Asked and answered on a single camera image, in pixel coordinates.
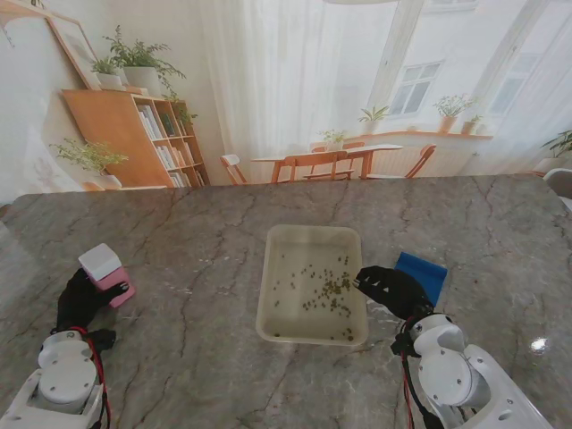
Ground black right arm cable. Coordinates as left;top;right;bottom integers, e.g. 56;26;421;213
404;361;443;429

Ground white baking tray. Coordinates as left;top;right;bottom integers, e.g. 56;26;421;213
255;224;370;345

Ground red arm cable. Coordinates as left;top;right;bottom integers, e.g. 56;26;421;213
399;319;415;424
69;325;112;425

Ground scattered green beans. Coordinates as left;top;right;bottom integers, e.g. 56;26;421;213
272;254;357;341

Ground printed room scene backdrop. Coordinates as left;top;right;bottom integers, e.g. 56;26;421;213
0;0;572;198

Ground blue plastic scraper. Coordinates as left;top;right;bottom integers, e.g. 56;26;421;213
393;251;449;307

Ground white square bottle cap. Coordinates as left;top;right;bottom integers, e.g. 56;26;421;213
78;243;122;282

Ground pink square bottle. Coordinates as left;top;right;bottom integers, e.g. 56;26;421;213
91;266;137;309

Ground white rounded object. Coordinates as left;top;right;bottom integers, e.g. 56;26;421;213
543;167;572;201

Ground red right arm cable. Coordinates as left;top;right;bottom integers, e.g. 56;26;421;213
399;319;415;424

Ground red left arm cable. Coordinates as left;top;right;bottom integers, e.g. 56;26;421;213
69;325;112;425

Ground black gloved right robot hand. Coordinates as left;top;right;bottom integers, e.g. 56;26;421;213
355;265;435;319

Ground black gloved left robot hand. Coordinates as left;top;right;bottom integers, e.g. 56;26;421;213
55;266;131;334

